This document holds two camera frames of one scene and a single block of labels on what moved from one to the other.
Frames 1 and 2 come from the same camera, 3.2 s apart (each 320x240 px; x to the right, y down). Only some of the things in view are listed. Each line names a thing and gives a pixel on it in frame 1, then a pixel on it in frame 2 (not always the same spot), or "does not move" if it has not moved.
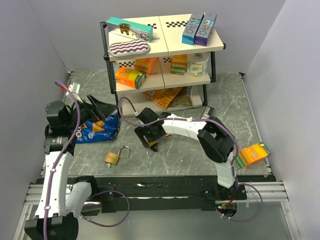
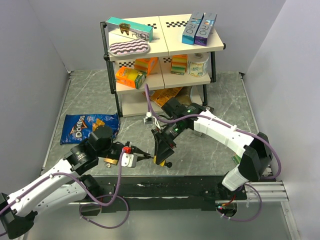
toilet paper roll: [197, 64] does not move
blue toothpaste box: [188, 35] does not move
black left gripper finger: [94, 105] → [139, 153]
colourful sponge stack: [179, 63] does not move
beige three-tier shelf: [164, 74] does not move
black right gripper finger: [160, 135] → [165, 150]
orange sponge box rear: [145, 65] does not move
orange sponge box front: [130, 78] does not move
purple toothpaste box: [205, 28] does not move
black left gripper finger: [106, 109] → [145, 156]
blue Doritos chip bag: [97, 130] does not move
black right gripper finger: [139, 131] → [161, 147]
